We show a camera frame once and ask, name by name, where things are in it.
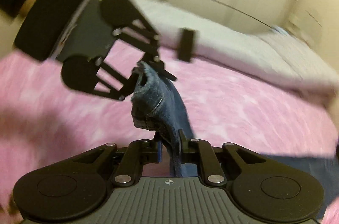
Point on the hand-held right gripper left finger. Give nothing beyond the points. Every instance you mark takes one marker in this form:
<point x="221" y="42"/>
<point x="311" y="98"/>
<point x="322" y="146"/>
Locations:
<point x="159" y="152"/>

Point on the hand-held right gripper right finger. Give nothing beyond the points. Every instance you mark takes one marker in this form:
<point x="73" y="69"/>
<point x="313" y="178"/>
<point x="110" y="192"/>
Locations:
<point x="182" y="142"/>

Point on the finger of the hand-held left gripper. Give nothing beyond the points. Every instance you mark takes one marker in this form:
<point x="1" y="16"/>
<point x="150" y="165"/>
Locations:
<point x="151" y="54"/>
<point x="129" y="86"/>

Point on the blue denim jeans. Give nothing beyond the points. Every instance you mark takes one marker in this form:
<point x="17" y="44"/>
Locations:
<point x="159" y="102"/>

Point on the black phone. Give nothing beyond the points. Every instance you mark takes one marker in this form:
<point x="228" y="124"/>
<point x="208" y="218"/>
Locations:
<point x="186" y="45"/>

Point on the pink floral blanket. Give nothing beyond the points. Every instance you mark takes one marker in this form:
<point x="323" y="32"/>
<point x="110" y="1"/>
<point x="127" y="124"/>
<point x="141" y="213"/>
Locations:
<point x="238" y="112"/>

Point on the white striped quilt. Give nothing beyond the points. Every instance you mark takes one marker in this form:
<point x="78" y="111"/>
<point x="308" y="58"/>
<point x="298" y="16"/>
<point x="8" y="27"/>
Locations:
<point x="238" y="54"/>

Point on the light blue cloth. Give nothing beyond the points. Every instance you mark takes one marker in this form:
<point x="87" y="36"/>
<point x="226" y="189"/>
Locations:
<point x="278" y="29"/>

